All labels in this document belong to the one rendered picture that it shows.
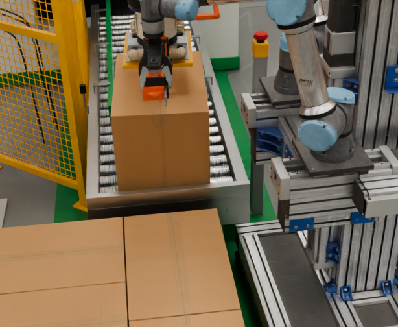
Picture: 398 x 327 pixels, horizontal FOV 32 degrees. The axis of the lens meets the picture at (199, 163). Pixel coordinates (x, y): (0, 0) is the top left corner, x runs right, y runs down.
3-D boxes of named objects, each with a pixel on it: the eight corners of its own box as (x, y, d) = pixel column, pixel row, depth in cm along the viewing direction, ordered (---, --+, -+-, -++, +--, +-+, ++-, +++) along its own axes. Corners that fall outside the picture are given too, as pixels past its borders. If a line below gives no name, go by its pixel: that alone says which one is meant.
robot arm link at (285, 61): (271, 63, 276) (273, 31, 269) (295, 53, 283) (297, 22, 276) (294, 73, 268) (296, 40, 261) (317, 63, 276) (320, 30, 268)
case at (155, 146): (123, 127, 354) (116, 54, 332) (202, 123, 355) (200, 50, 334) (118, 196, 304) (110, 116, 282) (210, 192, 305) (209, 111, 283)
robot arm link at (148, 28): (164, 22, 228) (139, 23, 228) (164, 36, 230) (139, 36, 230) (164, 13, 234) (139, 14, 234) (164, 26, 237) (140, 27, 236)
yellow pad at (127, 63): (126, 36, 314) (124, 26, 312) (148, 36, 315) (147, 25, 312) (122, 69, 286) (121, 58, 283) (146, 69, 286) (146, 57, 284)
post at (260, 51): (248, 208, 386) (251, 39, 331) (260, 207, 386) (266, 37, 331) (251, 216, 380) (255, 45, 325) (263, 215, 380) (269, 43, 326)
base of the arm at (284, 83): (305, 76, 288) (306, 54, 283) (316, 93, 275) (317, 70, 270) (269, 80, 286) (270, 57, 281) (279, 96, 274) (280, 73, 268)
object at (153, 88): (143, 89, 248) (142, 76, 245) (164, 88, 248) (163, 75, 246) (143, 100, 241) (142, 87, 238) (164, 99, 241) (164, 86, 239)
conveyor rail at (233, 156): (184, 23, 505) (183, -2, 494) (192, 23, 505) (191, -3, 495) (237, 218, 313) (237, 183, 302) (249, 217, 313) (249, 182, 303)
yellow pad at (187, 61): (168, 35, 315) (167, 24, 312) (190, 34, 315) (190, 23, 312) (168, 67, 287) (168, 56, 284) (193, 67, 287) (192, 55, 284)
